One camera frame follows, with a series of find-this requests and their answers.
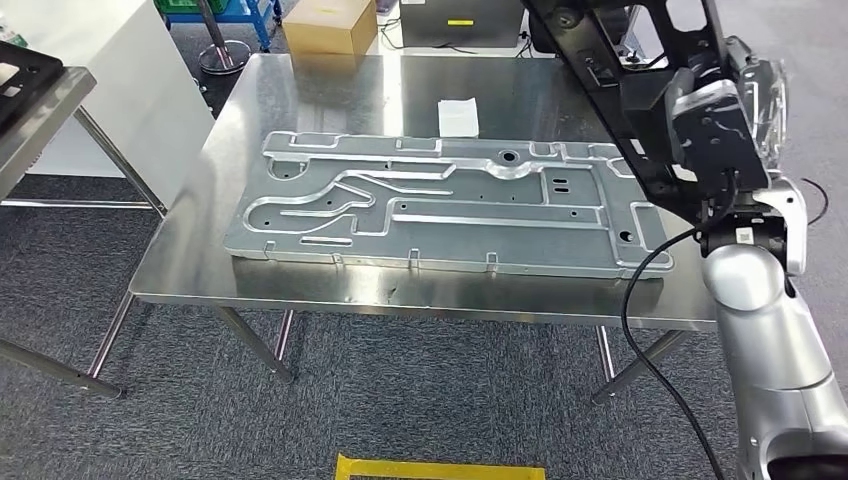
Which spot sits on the stanchion with chrome base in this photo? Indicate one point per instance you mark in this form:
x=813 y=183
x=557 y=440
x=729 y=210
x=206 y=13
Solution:
x=225 y=60

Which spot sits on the brown cardboard box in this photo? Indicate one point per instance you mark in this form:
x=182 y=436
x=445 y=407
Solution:
x=328 y=30

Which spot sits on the stainless steel side table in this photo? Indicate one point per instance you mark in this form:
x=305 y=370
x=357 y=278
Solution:
x=40 y=132

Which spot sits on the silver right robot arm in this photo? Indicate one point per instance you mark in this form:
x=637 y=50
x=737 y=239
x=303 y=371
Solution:
x=768 y=358

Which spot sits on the stamped grey metal plate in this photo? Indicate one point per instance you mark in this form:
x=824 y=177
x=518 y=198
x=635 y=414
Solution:
x=430 y=232

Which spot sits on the white cabinet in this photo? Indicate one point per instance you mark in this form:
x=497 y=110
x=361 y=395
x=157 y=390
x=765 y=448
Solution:
x=132 y=86

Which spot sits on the white paper sheet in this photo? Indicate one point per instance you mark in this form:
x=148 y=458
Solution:
x=458 y=119

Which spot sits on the stainless steel workbench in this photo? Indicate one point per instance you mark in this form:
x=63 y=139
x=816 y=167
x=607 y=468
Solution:
x=331 y=86

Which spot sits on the black plastic panel part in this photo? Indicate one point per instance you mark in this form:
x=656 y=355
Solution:
x=596 y=66
x=33 y=73

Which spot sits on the black box with yellow label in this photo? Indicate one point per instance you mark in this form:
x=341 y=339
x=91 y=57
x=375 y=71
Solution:
x=430 y=33

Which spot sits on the blue shelf with green bin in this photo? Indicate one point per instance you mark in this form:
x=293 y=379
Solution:
x=255 y=13

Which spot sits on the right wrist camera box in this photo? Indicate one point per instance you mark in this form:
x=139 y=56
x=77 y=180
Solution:
x=715 y=139

